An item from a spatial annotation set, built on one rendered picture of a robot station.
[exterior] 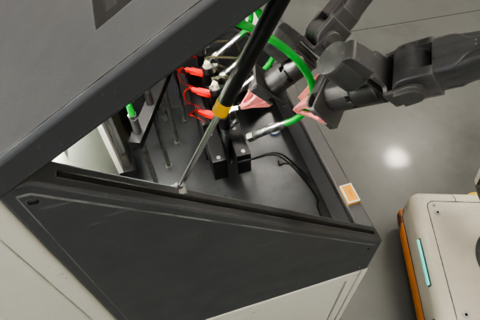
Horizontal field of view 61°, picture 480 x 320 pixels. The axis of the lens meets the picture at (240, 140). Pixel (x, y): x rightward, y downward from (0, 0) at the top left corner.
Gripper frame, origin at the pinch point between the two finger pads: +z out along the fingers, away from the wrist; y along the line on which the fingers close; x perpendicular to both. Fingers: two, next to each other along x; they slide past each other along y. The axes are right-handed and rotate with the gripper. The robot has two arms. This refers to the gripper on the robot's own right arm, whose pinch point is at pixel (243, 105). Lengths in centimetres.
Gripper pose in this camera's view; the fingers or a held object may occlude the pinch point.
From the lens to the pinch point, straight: 95.7
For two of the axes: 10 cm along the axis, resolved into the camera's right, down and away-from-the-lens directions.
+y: -7.3, -4.0, -5.5
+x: 0.3, 7.9, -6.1
